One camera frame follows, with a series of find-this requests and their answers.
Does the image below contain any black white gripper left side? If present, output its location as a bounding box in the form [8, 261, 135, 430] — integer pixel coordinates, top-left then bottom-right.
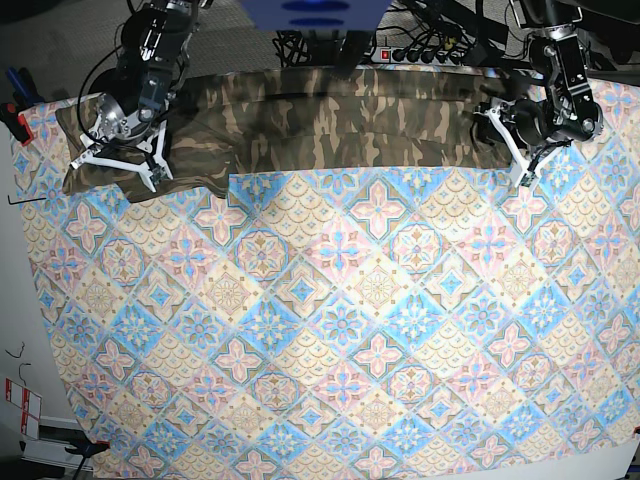
[472, 97, 572, 189]

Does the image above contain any black white gripper right side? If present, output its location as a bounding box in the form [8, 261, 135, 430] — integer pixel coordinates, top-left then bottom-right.
[70, 122, 174, 193]

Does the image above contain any camouflage T-shirt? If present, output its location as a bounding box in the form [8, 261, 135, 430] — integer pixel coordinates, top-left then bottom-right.
[62, 68, 512, 203]

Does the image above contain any black hex key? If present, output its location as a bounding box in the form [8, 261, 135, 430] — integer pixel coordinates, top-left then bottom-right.
[7, 195, 47, 206]

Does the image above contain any black orange clamp upper left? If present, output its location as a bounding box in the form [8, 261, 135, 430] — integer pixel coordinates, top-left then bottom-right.
[1, 67, 37, 146]

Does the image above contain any white power strip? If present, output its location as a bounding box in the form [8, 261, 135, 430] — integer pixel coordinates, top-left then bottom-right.
[370, 46, 462, 66]

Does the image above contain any patterned tile tablecloth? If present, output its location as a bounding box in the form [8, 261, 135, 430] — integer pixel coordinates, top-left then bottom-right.
[12, 81, 639, 479]

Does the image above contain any red white label card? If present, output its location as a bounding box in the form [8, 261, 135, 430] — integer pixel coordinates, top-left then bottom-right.
[1, 377, 42, 440]

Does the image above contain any blue black clamp lower left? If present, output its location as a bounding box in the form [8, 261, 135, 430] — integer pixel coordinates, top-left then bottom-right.
[39, 426, 110, 469]

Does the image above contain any black centre post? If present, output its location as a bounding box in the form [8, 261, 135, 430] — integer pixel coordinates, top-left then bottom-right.
[332, 30, 374, 80]

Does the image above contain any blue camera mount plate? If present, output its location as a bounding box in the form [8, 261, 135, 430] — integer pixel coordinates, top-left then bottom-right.
[240, 0, 391, 31]

